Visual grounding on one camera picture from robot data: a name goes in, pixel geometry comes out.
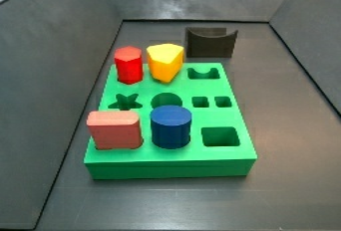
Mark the black curved holder stand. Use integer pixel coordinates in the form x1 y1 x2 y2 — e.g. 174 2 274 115
185 27 238 58

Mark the yellow rounded prism block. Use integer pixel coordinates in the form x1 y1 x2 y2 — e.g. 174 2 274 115
147 44 183 83

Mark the blue cylinder block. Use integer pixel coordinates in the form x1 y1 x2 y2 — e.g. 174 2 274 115
151 105 191 149

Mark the red hexagonal prism block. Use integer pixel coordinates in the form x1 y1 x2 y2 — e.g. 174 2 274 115
114 46 143 85

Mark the pink rounded rectangular block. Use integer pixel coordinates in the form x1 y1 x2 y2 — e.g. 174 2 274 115
87 111 143 150

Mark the green shape sorter board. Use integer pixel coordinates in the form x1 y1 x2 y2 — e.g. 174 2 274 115
83 62 258 180

